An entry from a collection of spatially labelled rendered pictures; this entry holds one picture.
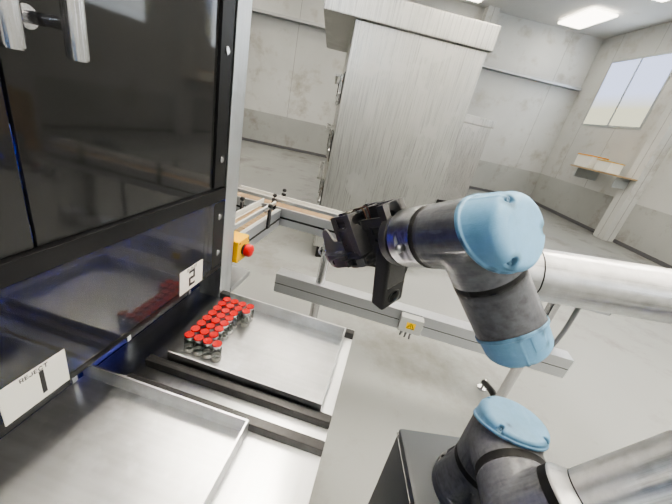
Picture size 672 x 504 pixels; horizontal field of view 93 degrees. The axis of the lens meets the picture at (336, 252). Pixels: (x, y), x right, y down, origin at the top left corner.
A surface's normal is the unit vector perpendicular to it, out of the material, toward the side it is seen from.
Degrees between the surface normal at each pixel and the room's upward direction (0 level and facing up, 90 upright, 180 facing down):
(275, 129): 90
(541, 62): 90
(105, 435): 0
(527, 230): 62
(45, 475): 0
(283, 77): 90
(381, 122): 90
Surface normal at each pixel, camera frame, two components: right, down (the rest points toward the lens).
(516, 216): 0.49, 0.00
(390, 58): 0.01, 0.41
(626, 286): -0.11, -0.04
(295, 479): 0.20, -0.89
